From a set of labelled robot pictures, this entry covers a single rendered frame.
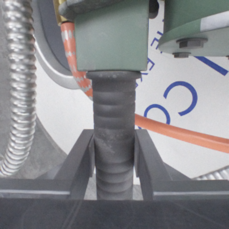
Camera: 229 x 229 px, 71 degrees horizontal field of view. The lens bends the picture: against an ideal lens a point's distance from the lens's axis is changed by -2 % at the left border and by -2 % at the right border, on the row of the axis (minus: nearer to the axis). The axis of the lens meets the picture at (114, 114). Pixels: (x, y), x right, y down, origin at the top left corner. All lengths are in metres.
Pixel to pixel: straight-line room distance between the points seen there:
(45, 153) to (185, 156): 0.93
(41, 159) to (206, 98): 0.99
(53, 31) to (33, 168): 0.75
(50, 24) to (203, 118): 0.66
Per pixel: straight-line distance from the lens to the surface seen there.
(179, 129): 0.18
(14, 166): 0.19
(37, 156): 1.10
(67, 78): 0.51
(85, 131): 0.15
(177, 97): 0.28
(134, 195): 0.44
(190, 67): 0.27
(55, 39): 0.74
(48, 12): 0.79
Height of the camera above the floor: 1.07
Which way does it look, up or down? 48 degrees down
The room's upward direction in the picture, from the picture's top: 68 degrees clockwise
